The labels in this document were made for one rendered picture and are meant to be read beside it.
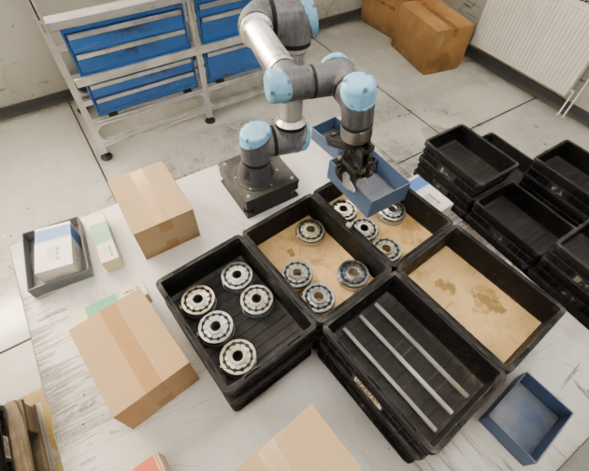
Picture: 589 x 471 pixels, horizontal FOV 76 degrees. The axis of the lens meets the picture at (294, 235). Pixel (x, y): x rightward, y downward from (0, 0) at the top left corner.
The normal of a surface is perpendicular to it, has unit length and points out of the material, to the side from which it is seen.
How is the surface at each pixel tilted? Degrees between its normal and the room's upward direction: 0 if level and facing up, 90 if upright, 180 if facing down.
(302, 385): 0
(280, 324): 0
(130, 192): 0
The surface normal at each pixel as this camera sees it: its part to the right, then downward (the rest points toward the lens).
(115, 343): 0.03, -0.59
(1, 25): 0.54, 0.68
